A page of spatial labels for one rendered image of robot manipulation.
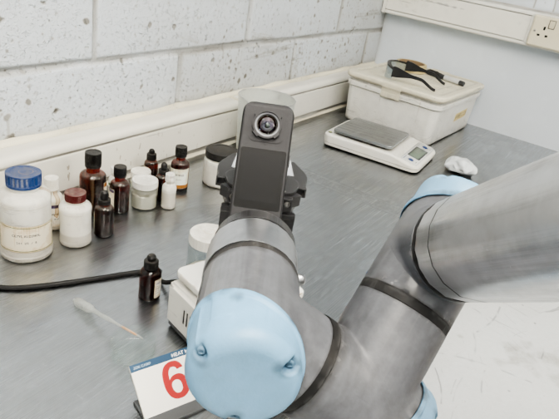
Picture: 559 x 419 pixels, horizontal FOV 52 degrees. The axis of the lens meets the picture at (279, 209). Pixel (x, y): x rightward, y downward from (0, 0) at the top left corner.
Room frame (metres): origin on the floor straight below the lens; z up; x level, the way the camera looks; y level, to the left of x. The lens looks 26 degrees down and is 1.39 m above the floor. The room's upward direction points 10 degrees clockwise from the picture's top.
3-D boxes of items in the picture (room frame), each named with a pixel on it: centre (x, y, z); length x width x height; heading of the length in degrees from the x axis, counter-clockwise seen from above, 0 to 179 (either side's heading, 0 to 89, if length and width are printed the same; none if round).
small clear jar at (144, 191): (0.91, 0.24, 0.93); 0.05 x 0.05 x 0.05
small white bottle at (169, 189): (0.92, 0.20, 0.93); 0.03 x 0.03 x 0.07
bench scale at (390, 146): (1.44, -0.23, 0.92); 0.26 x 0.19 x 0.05; 65
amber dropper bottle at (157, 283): (0.65, 0.16, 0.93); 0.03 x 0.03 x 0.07
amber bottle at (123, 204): (0.88, 0.28, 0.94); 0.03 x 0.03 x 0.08
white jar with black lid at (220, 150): (1.07, 0.13, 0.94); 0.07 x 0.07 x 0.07
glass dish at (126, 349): (0.53, 0.14, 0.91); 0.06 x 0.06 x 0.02
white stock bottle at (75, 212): (0.76, 0.31, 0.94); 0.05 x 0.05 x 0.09
